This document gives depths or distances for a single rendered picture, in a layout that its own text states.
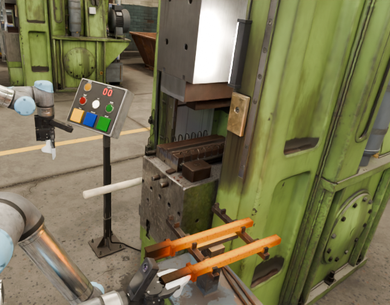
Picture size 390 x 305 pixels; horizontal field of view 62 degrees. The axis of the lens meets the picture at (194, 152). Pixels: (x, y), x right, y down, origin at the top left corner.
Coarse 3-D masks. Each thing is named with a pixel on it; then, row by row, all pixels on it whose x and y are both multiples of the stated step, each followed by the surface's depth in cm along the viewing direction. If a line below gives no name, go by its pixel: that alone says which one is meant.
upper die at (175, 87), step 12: (168, 84) 153; (180, 84) 146; (192, 84) 145; (204, 84) 149; (216, 84) 154; (180, 96) 147; (192, 96) 148; (204, 96) 152; (216, 96) 157; (228, 96) 162
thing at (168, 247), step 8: (232, 224) 119; (240, 224) 119; (248, 224) 121; (200, 232) 112; (208, 232) 113; (216, 232) 113; (224, 232) 115; (232, 232) 118; (168, 240) 106; (176, 240) 107; (184, 240) 108; (192, 240) 108; (200, 240) 110; (208, 240) 112; (144, 248) 101; (152, 248) 101; (160, 248) 101; (168, 248) 104; (176, 248) 105; (184, 248) 107; (152, 256) 102; (160, 256) 104; (168, 256) 105
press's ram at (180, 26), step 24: (168, 0) 142; (192, 0) 130; (216, 0) 129; (240, 0) 137; (168, 24) 145; (192, 24) 132; (216, 24) 134; (168, 48) 148; (192, 48) 135; (216, 48) 139; (168, 72) 152; (192, 72) 137; (216, 72) 144
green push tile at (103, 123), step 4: (100, 116) 184; (100, 120) 184; (104, 120) 183; (108, 120) 182; (100, 124) 183; (104, 124) 183; (108, 124) 182; (96, 128) 184; (100, 128) 183; (104, 128) 182
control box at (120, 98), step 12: (84, 84) 194; (96, 84) 191; (84, 96) 192; (96, 96) 189; (108, 96) 186; (120, 96) 183; (132, 96) 189; (72, 108) 194; (84, 108) 190; (96, 108) 187; (120, 108) 182; (72, 120) 194; (96, 120) 186; (120, 120) 185; (108, 132) 182; (120, 132) 188
